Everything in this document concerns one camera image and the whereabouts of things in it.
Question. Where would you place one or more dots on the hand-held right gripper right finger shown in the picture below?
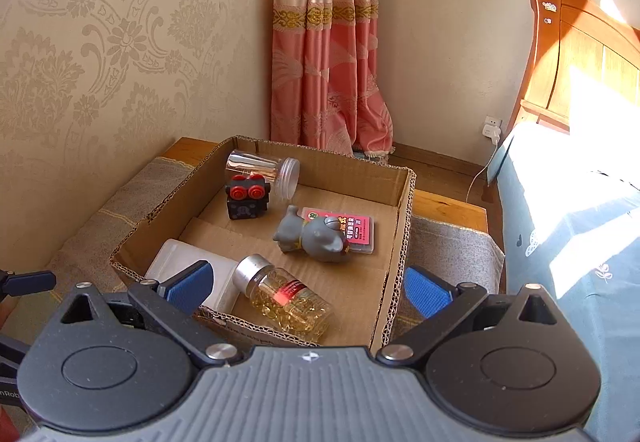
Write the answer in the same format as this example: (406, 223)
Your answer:
(425, 293)

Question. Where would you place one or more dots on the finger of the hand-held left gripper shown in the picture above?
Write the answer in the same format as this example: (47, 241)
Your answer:
(30, 283)
(12, 352)

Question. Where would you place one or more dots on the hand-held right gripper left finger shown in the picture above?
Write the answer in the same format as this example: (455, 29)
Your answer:
(192, 286)

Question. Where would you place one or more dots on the white translucent plastic bottle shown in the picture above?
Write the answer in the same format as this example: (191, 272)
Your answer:
(225, 282)

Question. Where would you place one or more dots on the cardboard box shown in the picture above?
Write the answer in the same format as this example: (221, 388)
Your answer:
(350, 282)

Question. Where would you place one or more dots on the red card box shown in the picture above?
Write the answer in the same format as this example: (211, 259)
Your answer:
(362, 234)

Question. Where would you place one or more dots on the black cube toy red wheels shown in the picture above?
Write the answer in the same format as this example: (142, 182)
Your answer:
(247, 209)

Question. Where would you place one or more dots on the capsule bottle silver cap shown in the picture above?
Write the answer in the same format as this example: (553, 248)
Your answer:
(295, 302)

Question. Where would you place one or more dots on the grey elephant toy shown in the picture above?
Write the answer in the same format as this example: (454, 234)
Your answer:
(320, 239)

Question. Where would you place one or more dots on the clear plastic jar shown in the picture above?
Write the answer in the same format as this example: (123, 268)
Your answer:
(280, 177)

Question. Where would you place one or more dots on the blue bed sheet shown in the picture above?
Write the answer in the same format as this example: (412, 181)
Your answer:
(575, 247)

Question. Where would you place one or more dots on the pink patterned curtain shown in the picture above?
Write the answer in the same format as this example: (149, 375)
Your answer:
(325, 71)

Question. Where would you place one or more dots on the wooden bed headboard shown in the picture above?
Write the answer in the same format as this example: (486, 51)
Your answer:
(550, 71)

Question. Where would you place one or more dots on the white wall outlet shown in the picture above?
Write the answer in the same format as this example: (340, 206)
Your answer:
(490, 126)

